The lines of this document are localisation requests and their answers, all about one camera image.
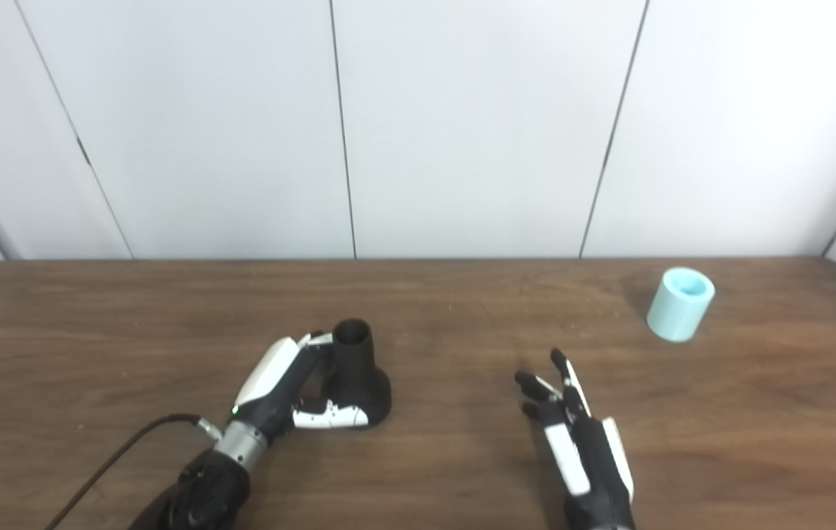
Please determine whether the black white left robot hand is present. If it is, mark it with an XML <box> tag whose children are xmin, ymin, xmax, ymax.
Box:
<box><xmin>230</xmin><ymin>331</ymin><xmax>369</xmax><ymax>442</ymax></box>

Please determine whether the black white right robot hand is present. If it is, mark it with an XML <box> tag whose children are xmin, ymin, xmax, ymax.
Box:
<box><xmin>514</xmin><ymin>348</ymin><xmax>637</xmax><ymax>530</ymax></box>

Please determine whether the black funnel-shaped nozzle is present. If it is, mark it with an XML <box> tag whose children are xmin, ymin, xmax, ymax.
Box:
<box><xmin>322</xmin><ymin>318</ymin><xmax>392</xmax><ymax>428</ymax></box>

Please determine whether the light-blue cylindrical hose piece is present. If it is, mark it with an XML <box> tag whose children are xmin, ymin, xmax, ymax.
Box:
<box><xmin>646</xmin><ymin>267</ymin><xmax>716</xmax><ymax>343</ymax></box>

